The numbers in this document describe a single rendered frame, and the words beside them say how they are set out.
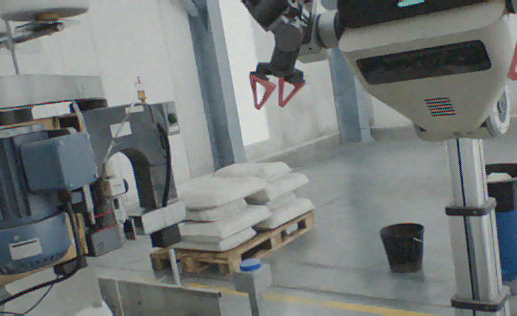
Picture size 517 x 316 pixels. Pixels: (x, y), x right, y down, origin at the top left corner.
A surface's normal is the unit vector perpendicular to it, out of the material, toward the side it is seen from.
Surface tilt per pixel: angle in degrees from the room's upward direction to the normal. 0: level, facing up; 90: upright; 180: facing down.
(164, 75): 90
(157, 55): 90
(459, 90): 130
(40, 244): 91
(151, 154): 90
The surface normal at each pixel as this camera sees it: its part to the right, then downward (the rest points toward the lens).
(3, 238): 0.06, 0.19
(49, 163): -0.19, 0.19
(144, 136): 0.81, -0.03
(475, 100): -0.33, 0.80
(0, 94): 0.59, 0.05
